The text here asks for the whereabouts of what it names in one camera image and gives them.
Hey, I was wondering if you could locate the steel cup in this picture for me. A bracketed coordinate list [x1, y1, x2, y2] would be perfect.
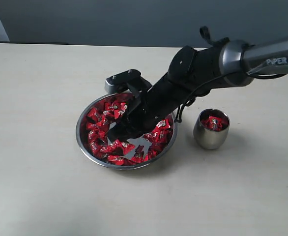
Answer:
[193, 109, 230, 150]

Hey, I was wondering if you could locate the black cable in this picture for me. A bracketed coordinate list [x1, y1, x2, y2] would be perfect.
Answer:
[173, 71, 287, 123]

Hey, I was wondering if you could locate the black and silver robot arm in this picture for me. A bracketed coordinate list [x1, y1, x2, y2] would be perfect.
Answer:
[105, 27, 288, 141]

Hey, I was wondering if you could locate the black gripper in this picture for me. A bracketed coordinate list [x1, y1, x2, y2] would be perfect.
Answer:
[107, 74, 196, 142]

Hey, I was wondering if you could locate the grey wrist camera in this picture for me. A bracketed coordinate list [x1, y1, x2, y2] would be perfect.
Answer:
[105, 69, 152, 97]

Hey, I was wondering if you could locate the round steel plate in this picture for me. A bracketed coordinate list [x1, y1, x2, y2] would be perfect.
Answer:
[76, 92, 177, 170]

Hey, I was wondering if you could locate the red snack packet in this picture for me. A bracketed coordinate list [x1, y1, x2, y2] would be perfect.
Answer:
[114, 140, 135, 155]
[107, 155, 126, 166]
[205, 116, 223, 131]
[155, 118, 171, 130]
[86, 107, 102, 123]

